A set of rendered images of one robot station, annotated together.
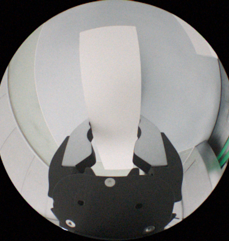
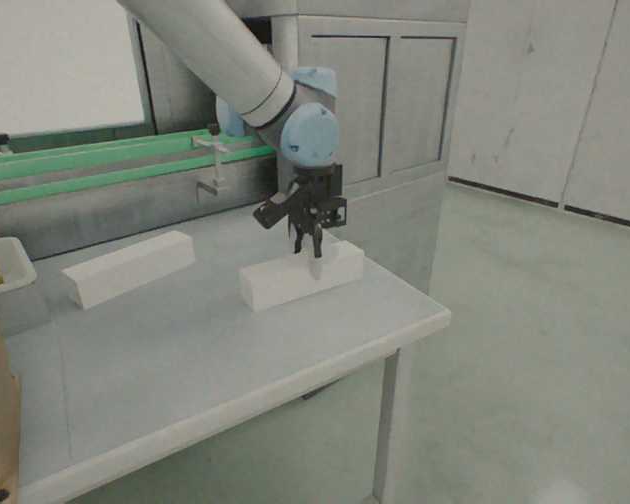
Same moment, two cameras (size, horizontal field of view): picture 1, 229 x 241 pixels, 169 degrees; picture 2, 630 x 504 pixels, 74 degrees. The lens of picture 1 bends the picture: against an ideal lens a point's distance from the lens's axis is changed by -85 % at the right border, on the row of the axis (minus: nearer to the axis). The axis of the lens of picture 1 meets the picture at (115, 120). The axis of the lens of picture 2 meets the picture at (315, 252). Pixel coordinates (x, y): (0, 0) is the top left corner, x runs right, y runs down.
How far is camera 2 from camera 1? 0.74 m
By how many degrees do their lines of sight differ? 55
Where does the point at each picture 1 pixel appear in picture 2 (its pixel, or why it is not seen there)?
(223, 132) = (239, 179)
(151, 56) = not seen: hidden behind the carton
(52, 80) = (303, 333)
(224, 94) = (192, 211)
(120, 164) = (342, 247)
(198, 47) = (187, 257)
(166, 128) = not seen: hidden behind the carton
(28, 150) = not seen: outside the picture
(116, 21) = (213, 311)
